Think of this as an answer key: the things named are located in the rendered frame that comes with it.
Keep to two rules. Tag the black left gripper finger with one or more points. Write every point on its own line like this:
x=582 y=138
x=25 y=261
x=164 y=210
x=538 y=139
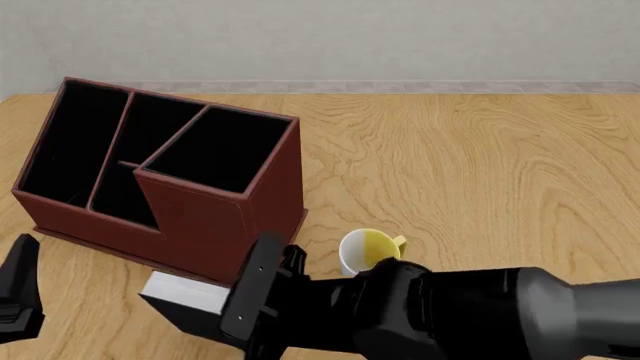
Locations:
x=22 y=270

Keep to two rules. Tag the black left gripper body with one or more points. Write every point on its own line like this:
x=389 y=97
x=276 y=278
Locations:
x=17 y=322

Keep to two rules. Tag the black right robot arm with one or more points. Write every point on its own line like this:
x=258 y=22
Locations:
x=475 y=311

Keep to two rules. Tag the black book with white pages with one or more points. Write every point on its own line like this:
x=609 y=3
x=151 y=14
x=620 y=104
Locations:
x=185 y=292

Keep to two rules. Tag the red-brown desk caddy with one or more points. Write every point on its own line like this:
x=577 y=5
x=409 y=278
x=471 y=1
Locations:
x=210 y=228

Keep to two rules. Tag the flat black plate on stalk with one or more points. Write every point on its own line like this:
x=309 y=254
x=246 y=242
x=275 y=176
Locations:
x=252 y=285

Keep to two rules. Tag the white and yellow mug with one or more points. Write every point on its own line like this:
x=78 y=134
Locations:
x=356 y=252

